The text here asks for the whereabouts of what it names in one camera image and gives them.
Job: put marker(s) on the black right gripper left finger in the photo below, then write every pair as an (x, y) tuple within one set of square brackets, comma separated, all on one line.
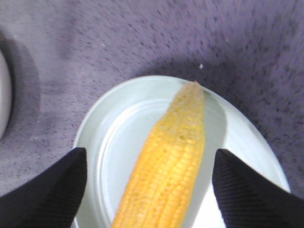
[(51, 199)]

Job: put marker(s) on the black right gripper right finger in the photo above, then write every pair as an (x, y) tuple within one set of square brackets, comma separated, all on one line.
[(246, 199)]

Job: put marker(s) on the pale green round plate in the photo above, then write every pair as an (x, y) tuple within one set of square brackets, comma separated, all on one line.
[(116, 127)]

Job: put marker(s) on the yellow corn cob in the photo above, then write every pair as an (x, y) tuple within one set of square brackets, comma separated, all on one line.
[(161, 184)]

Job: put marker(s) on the grey-green electric cooking pot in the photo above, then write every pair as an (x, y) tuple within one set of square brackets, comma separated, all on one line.
[(5, 94)]

